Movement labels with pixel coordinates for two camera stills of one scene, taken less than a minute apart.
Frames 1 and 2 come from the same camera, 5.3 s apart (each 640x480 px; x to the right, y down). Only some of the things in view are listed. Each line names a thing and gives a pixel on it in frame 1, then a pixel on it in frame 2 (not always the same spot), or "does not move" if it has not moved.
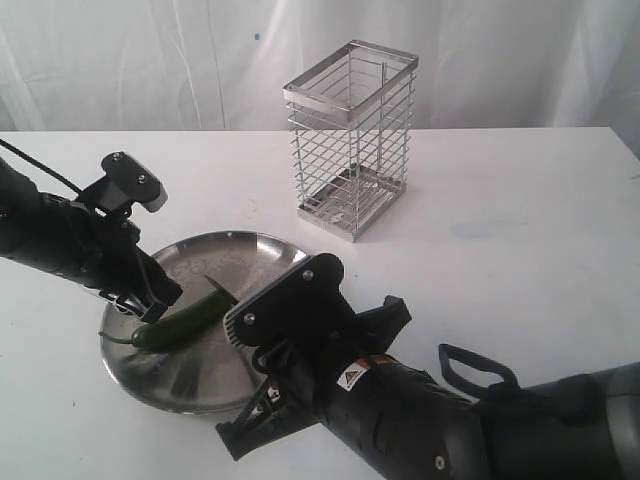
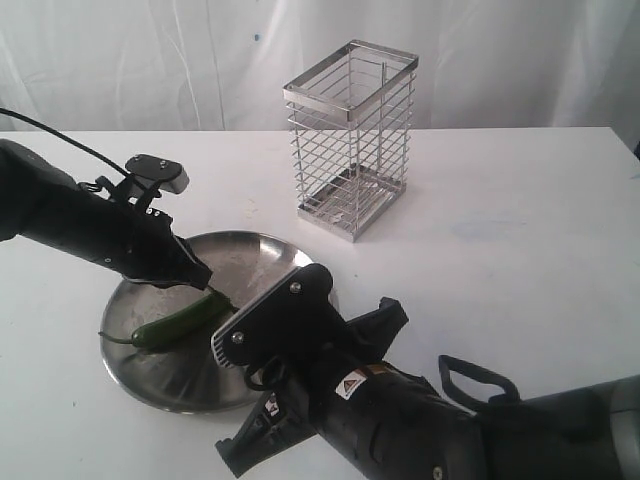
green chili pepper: x=177 y=323 does not move
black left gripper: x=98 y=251 -> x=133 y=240
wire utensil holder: x=349 y=121 does not move
